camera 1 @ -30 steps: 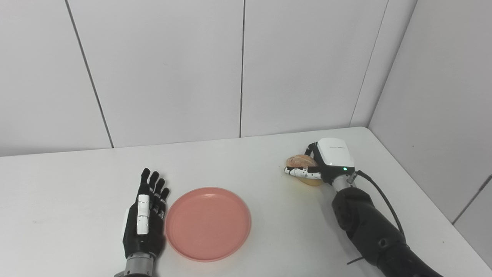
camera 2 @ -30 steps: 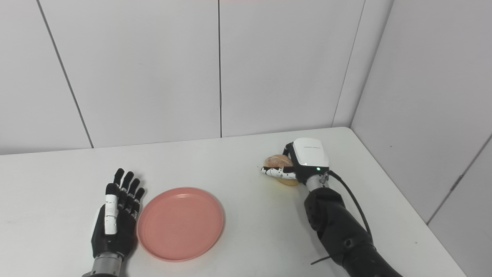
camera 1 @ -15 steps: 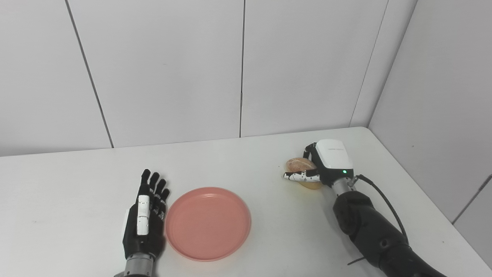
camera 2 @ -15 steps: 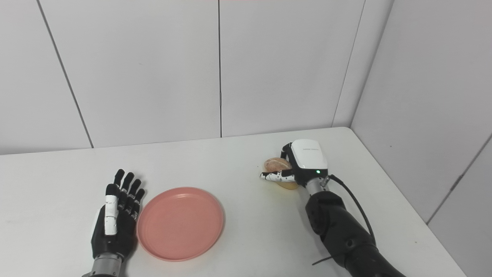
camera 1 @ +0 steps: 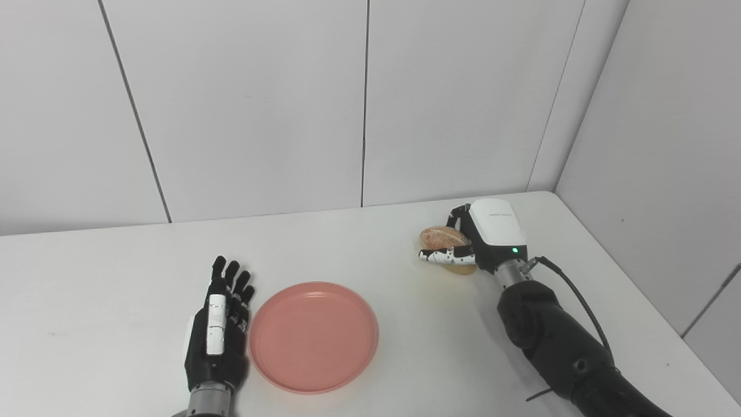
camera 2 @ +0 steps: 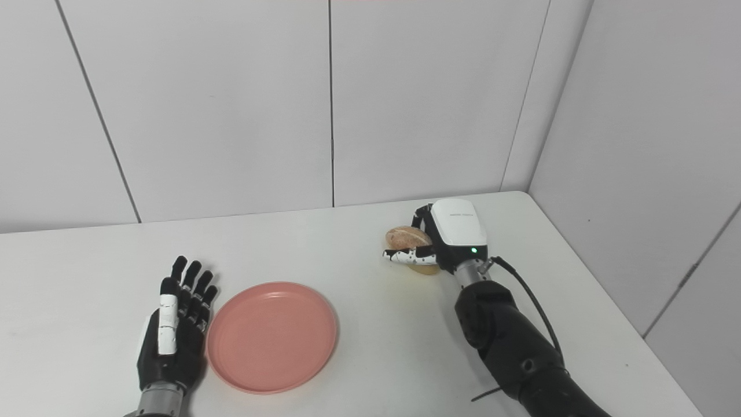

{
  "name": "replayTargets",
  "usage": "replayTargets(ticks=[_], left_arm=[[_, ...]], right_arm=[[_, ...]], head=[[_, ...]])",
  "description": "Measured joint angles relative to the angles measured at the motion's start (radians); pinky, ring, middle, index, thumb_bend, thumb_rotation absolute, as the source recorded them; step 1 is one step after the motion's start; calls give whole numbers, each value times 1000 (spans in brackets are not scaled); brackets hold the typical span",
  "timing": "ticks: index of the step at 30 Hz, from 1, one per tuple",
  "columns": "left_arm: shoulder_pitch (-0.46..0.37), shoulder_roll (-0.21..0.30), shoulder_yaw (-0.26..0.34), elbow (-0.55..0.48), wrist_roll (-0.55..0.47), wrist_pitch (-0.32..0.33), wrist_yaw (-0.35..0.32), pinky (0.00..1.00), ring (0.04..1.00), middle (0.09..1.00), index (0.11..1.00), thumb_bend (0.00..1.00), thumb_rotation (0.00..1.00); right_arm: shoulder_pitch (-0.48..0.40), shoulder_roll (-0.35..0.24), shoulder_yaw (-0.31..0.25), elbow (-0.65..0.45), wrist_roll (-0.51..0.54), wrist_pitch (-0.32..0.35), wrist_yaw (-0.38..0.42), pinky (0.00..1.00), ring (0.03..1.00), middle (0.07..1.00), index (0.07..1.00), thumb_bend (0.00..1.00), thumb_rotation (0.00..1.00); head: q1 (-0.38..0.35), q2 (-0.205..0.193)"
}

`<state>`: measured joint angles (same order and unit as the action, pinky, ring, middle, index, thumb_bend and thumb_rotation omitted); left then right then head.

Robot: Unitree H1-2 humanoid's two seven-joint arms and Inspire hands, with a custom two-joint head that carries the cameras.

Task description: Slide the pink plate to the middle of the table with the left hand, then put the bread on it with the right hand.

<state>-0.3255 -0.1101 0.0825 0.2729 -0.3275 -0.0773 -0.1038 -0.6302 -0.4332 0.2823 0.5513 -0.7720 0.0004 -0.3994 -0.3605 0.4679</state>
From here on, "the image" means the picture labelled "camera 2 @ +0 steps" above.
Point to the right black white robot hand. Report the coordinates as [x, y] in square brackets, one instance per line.
[460, 231]

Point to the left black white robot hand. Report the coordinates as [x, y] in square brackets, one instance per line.
[171, 353]

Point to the golden bread roll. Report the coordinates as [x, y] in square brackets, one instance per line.
[408, 236]

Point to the pink round plate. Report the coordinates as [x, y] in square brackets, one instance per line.
[272, 337]

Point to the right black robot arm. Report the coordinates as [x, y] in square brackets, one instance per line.
[509, 341]

